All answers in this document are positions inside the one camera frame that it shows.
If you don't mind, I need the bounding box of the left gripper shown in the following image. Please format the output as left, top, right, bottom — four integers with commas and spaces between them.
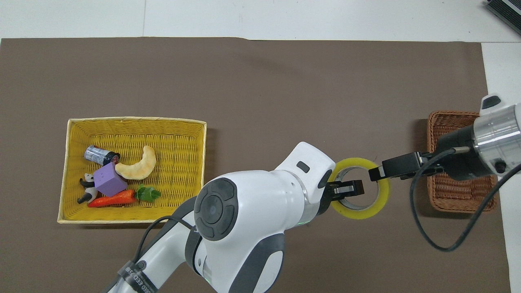
318, 164, 444, 215

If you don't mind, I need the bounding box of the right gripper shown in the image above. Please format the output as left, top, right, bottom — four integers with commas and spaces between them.
382, 125, 496, 182

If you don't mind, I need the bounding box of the yellow tape roll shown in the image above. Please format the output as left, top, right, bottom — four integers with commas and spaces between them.
327, 157, 392, 221

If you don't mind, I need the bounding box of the brown wicker basket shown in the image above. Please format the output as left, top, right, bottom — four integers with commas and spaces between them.
426, 110, 499, 213

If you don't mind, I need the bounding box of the yellow wicker basket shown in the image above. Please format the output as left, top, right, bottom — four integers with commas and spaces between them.
57, 117, 208, 225

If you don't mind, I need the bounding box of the toy croissant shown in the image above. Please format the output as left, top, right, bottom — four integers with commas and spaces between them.
115, 145, 157, 181

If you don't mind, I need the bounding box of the toy carrot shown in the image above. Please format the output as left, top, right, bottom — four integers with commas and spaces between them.
87, 184, 162, 208

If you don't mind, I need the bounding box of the purple cube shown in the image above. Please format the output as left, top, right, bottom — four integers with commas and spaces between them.
93, 162, 129, 198

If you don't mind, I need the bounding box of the silver and black battery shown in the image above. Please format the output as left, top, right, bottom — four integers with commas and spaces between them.
84, 145, 120, 166

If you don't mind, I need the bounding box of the panda toy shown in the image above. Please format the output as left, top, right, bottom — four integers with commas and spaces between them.
77, 173, 99, 205

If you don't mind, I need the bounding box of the black cable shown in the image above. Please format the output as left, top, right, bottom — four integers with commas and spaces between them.
409, 146, 521, 252
133, 214, 197, 266

